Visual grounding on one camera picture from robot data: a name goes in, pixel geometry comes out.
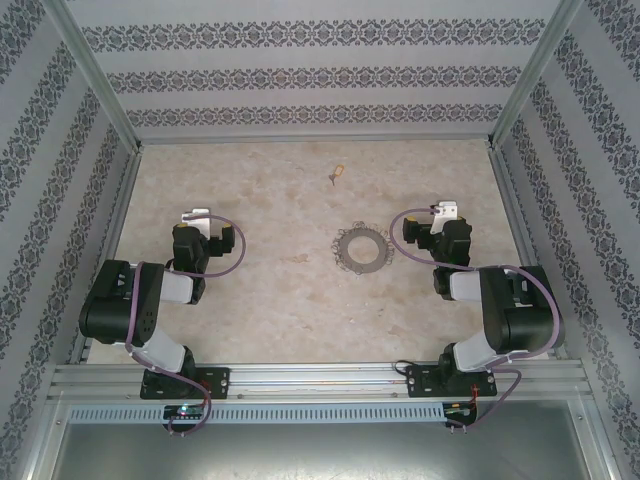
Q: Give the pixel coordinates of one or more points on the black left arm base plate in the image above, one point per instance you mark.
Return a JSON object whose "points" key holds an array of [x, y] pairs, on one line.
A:
{"points": [[217, 382]]}

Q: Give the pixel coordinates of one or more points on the aluminium corner post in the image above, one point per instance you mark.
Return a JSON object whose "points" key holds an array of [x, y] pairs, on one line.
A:
{"points": [[95, 75], [535, 75]]}

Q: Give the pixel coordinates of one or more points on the aluminium mounting rail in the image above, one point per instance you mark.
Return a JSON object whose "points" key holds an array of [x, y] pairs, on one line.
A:
{"points": [[320, 380]]}

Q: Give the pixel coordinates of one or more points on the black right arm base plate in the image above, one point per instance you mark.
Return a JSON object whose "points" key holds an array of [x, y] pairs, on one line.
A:
{"points": [[420, 382]]}

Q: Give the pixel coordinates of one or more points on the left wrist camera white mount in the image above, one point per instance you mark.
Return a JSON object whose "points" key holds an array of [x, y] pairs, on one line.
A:
{"points": [[197, 215]]}

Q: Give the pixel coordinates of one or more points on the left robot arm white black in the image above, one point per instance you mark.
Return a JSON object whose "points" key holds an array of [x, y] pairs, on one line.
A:
{"points": [[120, 300]]}

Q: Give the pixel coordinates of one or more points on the small key with orange loop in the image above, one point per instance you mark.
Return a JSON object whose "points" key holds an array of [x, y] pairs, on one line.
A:
{"points": [[333, 179]]}

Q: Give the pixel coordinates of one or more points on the left circuit board green light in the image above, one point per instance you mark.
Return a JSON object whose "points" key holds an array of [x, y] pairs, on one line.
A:
{"points": [[184, 412]]}

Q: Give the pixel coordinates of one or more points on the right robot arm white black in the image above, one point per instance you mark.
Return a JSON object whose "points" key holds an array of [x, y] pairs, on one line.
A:
{"points": [[520, 310]]}

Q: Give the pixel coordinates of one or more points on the aluminium right corner post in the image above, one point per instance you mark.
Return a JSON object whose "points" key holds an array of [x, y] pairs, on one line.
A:
{"points": [[535, 75]]}

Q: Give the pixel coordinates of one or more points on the aluminium left side rail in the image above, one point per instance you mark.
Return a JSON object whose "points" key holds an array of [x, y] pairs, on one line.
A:
{"points": [[117, 230]]}

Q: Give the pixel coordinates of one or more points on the aluminium left corner post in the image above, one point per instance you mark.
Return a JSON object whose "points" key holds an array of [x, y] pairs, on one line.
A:
{"points": [[95, 75]]}

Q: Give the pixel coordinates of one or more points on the right circuit board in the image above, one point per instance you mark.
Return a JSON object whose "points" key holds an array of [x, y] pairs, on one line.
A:
{"points": [[459, 409]]}

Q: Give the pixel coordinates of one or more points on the aluminium back frame bar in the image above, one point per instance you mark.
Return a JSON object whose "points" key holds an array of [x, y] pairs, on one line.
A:
{"points": [[315, 140]]}

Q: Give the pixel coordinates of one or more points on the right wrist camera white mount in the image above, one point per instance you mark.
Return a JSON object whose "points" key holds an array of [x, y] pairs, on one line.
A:
{"points": [[446, 210]]}

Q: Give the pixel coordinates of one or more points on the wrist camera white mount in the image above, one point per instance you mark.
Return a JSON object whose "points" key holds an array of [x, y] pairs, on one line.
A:
{"points": [[446, 210], [197, 215]]}

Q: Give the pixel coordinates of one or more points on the aluminium right side rail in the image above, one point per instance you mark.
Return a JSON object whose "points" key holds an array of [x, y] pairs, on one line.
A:
{"points": [[520, 225]]}

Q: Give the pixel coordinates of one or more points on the steel sheet panel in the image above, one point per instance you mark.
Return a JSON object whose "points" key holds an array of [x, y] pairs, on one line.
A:
{"points": [[320, 452]]}

